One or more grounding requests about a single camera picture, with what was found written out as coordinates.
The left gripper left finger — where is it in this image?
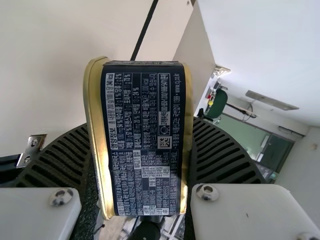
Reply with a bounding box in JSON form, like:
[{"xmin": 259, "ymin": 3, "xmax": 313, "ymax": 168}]
[{"xmin": 0, "ymin": 122, "xmax": 107, "ymax": 240}]

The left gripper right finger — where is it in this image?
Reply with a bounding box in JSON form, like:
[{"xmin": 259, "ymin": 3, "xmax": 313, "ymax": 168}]
[{"xmin": 184, "ymin": 117, "xmax": 320, "ymax": 240}]

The rectangular tin with dark label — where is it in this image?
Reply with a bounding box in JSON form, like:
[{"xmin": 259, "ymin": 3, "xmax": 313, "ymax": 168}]
[{"xmin": 82, "ymin": 56, "xmax": 195, "ymax": 221}]

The black strip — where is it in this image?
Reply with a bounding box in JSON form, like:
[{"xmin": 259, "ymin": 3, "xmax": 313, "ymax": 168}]
[{"xmin": 129, "ymin": 0, "xmax": 160, "ymax": 61}]

